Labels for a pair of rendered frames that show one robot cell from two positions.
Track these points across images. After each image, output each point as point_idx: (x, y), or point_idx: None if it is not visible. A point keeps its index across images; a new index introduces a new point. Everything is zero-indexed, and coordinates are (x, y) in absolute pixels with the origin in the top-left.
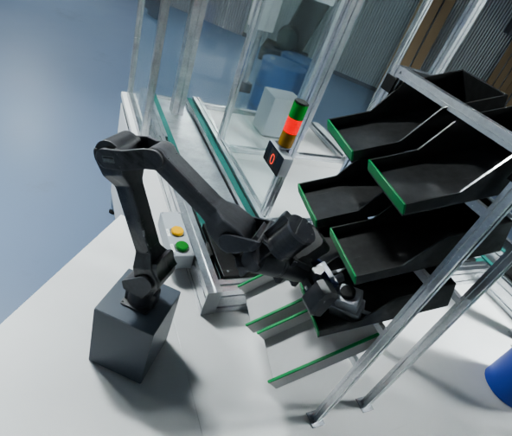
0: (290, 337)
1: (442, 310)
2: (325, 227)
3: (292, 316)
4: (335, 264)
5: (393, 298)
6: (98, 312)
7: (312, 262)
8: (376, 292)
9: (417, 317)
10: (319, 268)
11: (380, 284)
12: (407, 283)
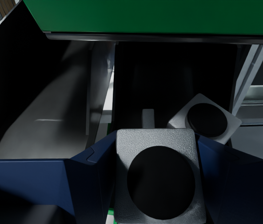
0: None
1: (112, 91)
2: (7, 96)
3: (115, 223)
4: (94, 117)
5: (236, 57)
6: None
7: (105, 175)
8: (164, 90)
9: (112, 103)
10: (157, 164)
11: (151, 79)
12: (161, 54)
